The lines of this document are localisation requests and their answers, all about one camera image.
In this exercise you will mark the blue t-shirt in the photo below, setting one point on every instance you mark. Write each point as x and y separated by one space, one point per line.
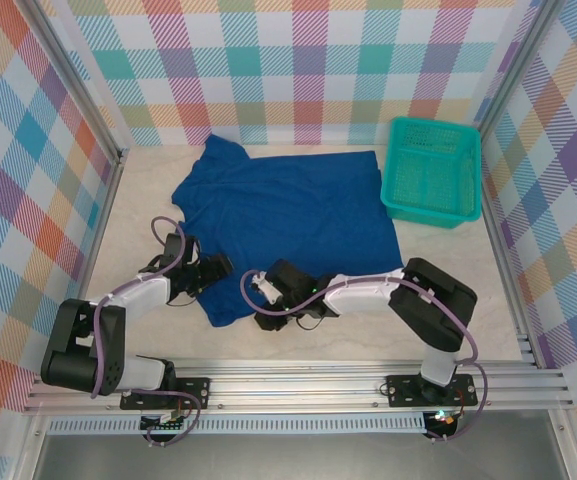
293 210

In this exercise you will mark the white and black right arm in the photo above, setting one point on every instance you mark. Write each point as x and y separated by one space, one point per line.
363 295

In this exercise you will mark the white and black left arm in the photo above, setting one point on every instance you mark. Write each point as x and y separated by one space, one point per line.
143 295

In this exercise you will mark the grey metal shelf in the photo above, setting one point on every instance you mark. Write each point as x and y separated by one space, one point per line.
293 460

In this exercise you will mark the small green circuit board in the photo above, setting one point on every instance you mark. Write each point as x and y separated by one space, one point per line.
165 426

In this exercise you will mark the teal plastic mesh basket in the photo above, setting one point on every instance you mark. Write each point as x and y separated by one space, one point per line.
433 170

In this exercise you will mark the small lit circuit board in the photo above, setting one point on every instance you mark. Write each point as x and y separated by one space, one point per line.
443 419

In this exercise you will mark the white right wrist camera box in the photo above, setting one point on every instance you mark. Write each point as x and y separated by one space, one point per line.
264 289

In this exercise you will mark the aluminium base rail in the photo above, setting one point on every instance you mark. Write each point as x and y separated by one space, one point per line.
293 385

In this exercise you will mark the aluminium table side rail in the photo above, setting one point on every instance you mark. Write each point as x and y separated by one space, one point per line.
102 225
507 250

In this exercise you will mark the aluminium frame post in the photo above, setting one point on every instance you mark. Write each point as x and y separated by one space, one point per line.
521 50
58 47

